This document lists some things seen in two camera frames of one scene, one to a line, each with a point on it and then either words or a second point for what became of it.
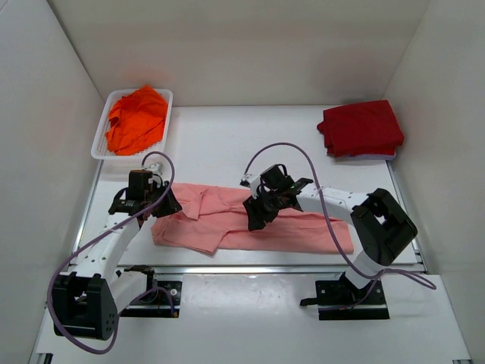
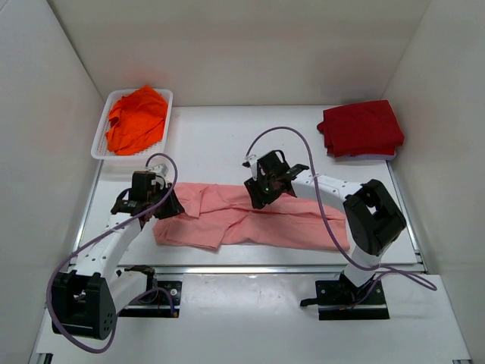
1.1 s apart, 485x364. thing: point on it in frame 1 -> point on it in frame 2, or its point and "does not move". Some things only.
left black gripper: [173, 204] does not move
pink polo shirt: [212, 221] does not move
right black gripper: [258, 219] -> [259, 200]
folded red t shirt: [363, 129] does not move
